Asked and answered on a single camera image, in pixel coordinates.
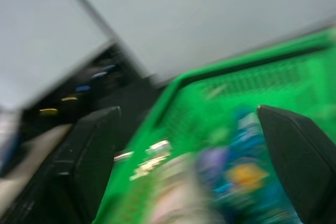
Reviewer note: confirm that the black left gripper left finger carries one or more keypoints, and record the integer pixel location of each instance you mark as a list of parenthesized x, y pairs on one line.
[(90, 161)]

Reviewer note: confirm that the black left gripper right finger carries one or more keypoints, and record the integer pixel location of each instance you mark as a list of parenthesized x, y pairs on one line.
[(302, 155)]

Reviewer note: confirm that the green plastic basket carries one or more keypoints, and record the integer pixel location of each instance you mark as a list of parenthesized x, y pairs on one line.
[(236, 87)]

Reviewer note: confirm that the blue snack packet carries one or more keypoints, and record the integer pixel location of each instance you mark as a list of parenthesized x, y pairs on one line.
[(241, 171)]

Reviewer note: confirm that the black rack with coloured clips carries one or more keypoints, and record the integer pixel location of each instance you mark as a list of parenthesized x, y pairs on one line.
[(78, 93)]

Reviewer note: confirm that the pale pink snack packet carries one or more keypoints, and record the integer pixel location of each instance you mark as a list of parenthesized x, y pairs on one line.
[(176, 195)]

